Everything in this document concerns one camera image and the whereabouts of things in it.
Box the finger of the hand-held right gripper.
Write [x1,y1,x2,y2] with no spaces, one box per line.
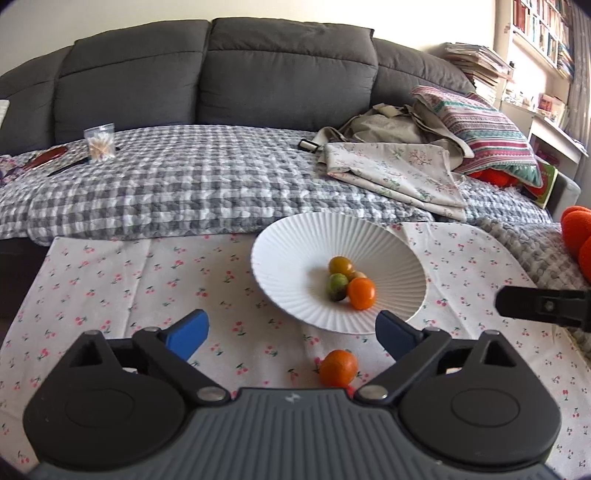
[496,285,591,332]

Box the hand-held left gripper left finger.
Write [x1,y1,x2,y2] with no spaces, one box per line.
[69,309,230,408]

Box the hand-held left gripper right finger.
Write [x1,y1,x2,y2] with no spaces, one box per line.
[354,311,518,408]

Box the orange mandarin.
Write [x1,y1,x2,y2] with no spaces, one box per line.
[346,278,377,311]
[320,349,359,388]

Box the white ribbed plate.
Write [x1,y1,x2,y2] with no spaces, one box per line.
[250,213,428,336]

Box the cherry print tablecloth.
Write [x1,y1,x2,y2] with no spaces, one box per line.
[0,222,591,478]

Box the green and brown fruit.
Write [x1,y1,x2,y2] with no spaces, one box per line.
[327,273,350,302]

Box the orange plush toy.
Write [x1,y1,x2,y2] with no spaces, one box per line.
[560,205,591,271]

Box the green picture book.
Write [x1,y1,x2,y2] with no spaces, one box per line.
[524,162,559,209]

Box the red plush cushion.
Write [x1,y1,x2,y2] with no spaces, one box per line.
[469,169,525,189]

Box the grey checked blanket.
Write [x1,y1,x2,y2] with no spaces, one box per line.
[0,124,591,303]

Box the floral print cloth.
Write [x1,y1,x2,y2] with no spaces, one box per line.
[317,141,468,222]

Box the striped patterned pillow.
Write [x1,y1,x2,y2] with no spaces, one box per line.
[411,85,544,188]

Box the white shelf unit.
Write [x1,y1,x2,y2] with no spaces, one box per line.
[501,99,589,167]

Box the clear plastic snack bag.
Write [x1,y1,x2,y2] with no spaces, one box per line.
[83,123,116,162]

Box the beige fabric bag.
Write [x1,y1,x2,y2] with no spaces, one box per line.
[312,100,474,160]

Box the red flat object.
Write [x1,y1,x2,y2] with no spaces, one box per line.
[24,146,69,169]

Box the grey curtain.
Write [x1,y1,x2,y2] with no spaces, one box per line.
[566,4,591,148]

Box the stack of magazines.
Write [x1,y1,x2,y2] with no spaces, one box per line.
[443,42,516,106]

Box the dark grey sofa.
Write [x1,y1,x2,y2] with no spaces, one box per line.
[0,17,477,155]

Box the row of shelf books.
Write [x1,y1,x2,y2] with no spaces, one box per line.
[512,0,575,79]

